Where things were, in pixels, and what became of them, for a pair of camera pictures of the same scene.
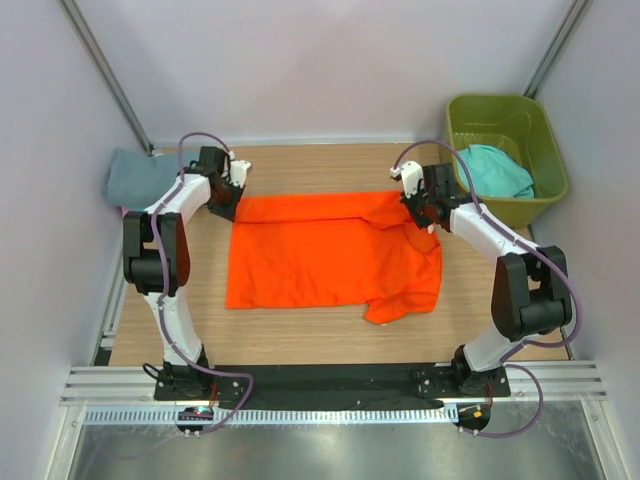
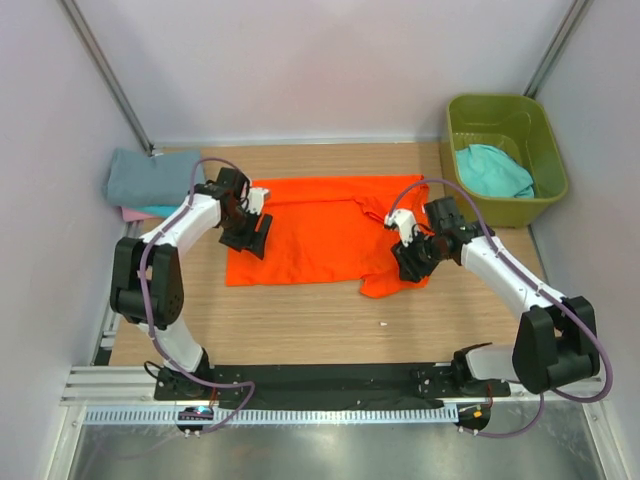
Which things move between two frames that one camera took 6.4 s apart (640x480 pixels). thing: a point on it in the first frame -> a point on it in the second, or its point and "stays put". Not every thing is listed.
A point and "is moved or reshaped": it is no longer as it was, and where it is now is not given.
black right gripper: (409, 205) -> (410, 270)
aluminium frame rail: (566, 382) stays put
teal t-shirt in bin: (495, 173) stays put
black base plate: (330, 386) stays put
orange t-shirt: (361, 250) is moved or reshaped
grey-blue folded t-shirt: (133, 177) stays put
